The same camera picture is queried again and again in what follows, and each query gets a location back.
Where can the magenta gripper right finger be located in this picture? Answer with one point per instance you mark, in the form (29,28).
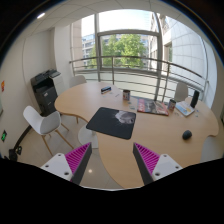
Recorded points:
(153,166)

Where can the black mouse pad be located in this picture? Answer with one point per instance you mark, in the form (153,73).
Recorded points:
(113,122)

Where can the white chair behind table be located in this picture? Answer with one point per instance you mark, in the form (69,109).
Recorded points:
(77,80)

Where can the black speaker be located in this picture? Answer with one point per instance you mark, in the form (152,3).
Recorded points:
(194,99)

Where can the black computer mouse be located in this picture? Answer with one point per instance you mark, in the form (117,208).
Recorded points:
(187,134)

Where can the white book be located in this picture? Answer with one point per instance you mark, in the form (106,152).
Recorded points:
(184,108)

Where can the white chair with wooden legs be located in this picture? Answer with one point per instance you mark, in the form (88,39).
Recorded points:
(44,125)

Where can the small black box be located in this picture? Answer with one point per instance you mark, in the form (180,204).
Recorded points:
(105,89)

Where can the metal can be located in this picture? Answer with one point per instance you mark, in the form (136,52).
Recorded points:
(171,104)

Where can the metal window railing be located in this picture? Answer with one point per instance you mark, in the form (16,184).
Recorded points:
(147,77)

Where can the wooden table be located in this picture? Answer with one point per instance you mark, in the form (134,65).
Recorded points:
(162,134)

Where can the black office printer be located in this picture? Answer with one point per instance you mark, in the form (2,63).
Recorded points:
(45,91)

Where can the red magazine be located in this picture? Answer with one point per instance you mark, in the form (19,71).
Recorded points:
(153,107)

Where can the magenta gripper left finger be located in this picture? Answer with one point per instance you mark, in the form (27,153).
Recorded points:
(70,166)

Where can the patterned mug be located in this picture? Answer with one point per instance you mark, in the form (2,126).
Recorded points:
(126,94)

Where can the white chair at right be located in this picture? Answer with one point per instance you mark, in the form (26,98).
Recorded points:
(181,92)

